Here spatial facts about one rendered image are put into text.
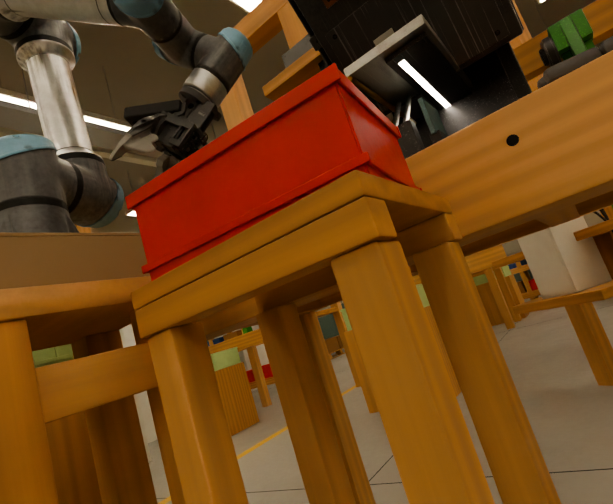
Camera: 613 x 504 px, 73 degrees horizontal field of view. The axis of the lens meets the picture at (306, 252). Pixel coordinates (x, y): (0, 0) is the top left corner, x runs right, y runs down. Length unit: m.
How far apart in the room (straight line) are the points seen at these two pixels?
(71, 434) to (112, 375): 0.53
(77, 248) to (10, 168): 0.20
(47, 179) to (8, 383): 0.37
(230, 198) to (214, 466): 0.30
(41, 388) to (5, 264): 0.17
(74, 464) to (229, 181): 0.88
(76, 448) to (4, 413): 0.60
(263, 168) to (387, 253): 0.17
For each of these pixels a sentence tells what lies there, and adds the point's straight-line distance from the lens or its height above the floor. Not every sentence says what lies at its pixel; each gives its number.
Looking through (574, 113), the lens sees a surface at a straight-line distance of 0.65.
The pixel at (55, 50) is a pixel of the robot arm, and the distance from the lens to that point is 1.15.
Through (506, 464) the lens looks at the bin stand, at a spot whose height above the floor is 0.48.
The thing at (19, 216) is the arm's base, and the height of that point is 1.00.
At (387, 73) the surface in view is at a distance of 0.89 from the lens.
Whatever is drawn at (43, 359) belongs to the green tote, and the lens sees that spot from 1.20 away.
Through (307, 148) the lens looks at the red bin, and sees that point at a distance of 0.43.
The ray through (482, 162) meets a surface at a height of 0.84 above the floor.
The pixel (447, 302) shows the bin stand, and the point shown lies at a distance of 0.53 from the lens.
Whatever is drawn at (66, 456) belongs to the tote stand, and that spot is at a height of 0.59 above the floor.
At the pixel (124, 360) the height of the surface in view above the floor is 0.73.
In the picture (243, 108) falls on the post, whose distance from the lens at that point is 1.82.
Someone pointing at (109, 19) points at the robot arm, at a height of 1.31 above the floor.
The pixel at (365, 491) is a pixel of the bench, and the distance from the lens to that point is 1.67.
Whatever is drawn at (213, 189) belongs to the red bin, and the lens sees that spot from 0.49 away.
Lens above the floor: 0.68
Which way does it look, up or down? 11 degrees up
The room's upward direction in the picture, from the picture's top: 18 degrees counter-clockwise
